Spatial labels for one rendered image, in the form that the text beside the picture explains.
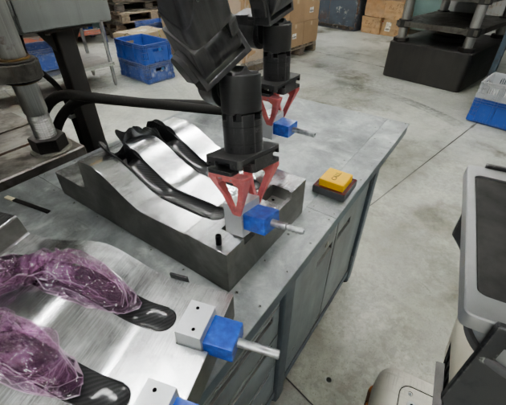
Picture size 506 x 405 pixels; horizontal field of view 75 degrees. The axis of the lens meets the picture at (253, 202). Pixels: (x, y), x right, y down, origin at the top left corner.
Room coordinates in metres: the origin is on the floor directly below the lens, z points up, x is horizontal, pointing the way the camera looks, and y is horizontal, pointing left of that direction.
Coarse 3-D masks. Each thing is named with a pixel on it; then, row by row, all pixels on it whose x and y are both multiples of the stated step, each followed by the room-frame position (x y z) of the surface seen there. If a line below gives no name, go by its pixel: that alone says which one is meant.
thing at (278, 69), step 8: (264, 56) 0.72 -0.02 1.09; (272, 56) 0.70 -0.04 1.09; (280, 56) 0.70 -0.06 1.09; (288, 56) 0.71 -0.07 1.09; (264, 64) 0.71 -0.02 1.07; (272, 64) 0.70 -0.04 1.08; (280, 64) 0.70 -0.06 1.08; (288, 64) 0.71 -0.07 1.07; (264, 72) 0.71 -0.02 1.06; (272, 72) 0.70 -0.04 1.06; (280, 72) 0.70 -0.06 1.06; (288, 72) 0.71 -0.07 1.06; (264, 80) 0.71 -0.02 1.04; (272, 80) 0.70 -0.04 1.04; (280, 80) 0.70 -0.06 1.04; (288, 80) 0.71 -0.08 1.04; (272, 88) 0.67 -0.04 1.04
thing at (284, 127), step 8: (280, 112) 0.73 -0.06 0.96; (280, 120) 0.72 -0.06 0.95; (288, 120) 0.72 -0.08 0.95; (264, 128) 0.71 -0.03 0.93; (272, 128) 0.70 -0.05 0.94; (280, 128) 0.69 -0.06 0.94; (288, 128) 0.68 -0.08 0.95; (296, 128) 0.69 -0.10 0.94; (264, 136) 0.71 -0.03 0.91; (272, 136) 0.70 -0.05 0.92; (288, 136) 0.68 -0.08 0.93; (312, 136) 0.66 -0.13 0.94
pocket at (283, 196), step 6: (270, 186) 0.54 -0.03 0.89; (276, 186) 0.54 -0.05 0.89; (270, 192) 0.54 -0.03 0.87; (276, 192) 0.54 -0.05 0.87; (282, 192) 0.53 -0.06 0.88; (288, 192) 0.52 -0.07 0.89; (264, 198) 0.52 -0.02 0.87; (270, 198) 0.53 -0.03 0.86; (276, 198) 0.53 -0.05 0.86; (282, 198) 0.53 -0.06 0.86; (288, 198) 0.51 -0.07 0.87; (282, 204) 0.50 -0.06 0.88
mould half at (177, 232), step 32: (192, 128) 0.72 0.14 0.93; (96, 160) 0.56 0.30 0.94; (160, 160) 0.60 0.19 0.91; (64, 192) 0.63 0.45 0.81; (96, 192) 0.54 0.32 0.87; (128, 192) 0.50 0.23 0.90; (192, 192) 0.52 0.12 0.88; (256, 192) 0.51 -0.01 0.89; (128, 224) 0.50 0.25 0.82; (160, 224) 0.44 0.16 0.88; (192, 224) 0.42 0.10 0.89; (224, 224) 0.42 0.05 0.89; (288, 224) 0.51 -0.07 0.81; (192, 256) 0.39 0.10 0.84; (224, 256) 0.35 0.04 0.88; (256, 256) 0.42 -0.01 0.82; (224, 288) 0.36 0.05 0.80
